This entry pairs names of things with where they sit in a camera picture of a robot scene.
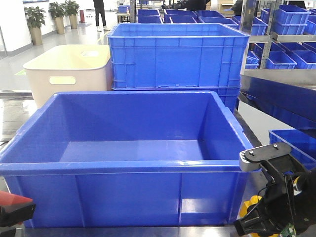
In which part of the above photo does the potted plant left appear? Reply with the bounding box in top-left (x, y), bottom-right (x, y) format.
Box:
top-left (24, 6), bottom-right (46, 46)

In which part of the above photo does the standing person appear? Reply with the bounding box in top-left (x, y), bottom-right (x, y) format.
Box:
top-left (93, 0), bottom-right (110, 32)

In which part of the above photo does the yellow toy brick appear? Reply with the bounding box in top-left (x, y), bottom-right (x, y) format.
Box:
top-left (239, 195), bottom-right (265, 237)

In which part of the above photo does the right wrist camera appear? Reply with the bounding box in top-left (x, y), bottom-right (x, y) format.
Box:
top-left (239, 142), bottom-right (292, 172)

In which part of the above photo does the large blue target bin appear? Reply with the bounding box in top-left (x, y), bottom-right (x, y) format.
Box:
top-left (0, 91), bottom-right (252, 228)

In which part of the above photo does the potted plant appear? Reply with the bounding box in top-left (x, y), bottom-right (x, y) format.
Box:
top-left (48, 1), bottom-right (66, 35)
top-left (24, 6), bottom-right (46, 46)
top-left (65, 0), bottom-right (79, 29)

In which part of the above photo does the red cube block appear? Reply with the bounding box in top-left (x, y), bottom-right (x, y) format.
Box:
top-left (0, 191), bottom-right (33, 206)

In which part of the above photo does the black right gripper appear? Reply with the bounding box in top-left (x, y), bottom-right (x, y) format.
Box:
top-left (234, 169), bottom-right (316, 236)

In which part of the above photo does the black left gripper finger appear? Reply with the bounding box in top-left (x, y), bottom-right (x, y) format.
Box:
top-left (0, 202), bottom-right (36, 227)

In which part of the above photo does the tall blue crate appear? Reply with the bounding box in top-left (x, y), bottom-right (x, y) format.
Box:
top-left (106, 23), bottom-right (250, 91)

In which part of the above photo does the beige plastic tub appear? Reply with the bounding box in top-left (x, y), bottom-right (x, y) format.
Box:
top-left (23, 44), bottom-right (113, 108)

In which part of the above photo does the potted plant middle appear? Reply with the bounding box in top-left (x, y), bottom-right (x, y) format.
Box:
top-left (48, 1), bottom-right (66, 35)

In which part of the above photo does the potted plant right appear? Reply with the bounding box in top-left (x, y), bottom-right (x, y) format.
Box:
top-left (65, 0), bottom-right (79, 29)

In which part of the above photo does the blue bin beside target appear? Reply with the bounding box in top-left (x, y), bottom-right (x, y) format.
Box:
top-left (269, 129), bottom-right (316, 170)

